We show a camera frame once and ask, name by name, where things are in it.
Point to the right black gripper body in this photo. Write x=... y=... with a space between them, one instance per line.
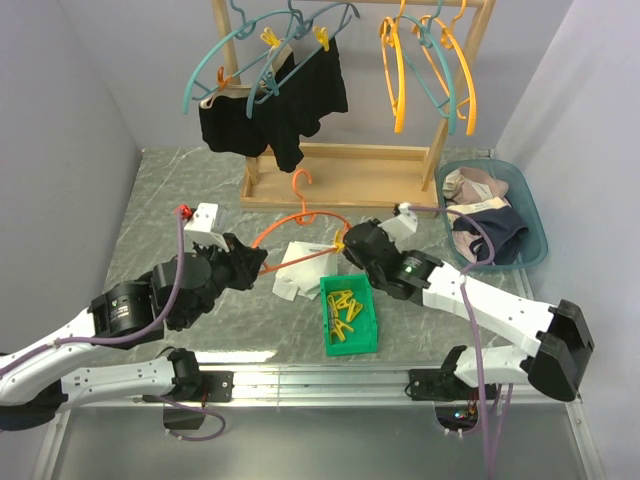
x=391 y=241

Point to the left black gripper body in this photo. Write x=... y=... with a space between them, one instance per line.
x=230 y=269

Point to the yellow clothespin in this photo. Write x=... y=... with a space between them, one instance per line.
x=270 y=38
x=322 y=36
x=338 y=241

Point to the white underwear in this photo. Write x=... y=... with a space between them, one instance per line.
x=303 y=279

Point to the orange clothes hanger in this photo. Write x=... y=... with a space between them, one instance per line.
x=305 y=217

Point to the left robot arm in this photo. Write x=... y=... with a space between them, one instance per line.
x=51 y=375

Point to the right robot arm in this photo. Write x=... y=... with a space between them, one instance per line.
x=549 y=346

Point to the beige underwear in basket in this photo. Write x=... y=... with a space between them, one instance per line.
x=472 y=190

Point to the navy underwear in basket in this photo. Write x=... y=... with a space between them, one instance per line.
x=504 y=227

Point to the black underwear back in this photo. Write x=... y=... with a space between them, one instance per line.
x=226 y=127

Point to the black underwear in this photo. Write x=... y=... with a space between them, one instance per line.
x=314 y=91
x=226 y=127

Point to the teal hanger right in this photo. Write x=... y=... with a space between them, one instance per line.
x=434 y=37

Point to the teal hanger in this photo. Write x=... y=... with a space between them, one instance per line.
x=269 y=83
x=232 y=25
x=434 y=37

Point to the black underwear front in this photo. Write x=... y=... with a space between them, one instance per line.
x=314 y=91

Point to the teal hanger middle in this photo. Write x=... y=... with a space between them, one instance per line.
x=269 y=83

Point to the yellow clothespin on teal hanger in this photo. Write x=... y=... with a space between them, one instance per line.
x=270 y=38

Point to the teal hanger left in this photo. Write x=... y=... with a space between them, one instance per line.
x=232 y=25

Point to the yellow clothespins in bin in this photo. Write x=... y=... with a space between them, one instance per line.
x=343 y=309

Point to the wooden clothes rack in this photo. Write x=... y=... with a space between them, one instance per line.
x=352 y=178

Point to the green plastic bin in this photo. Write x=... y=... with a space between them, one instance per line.
x=365 y=338

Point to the teal laundry basket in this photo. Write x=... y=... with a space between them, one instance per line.
x=535 y=246

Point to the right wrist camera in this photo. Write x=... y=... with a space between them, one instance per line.
x=402 y=225

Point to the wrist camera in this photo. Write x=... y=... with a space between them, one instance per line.
x=204 y=224
x=402 y=225

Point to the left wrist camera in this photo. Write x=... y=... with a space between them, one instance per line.
x=204 y=224

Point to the aluminium mounting rail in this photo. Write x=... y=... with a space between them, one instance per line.
x=333 y=385

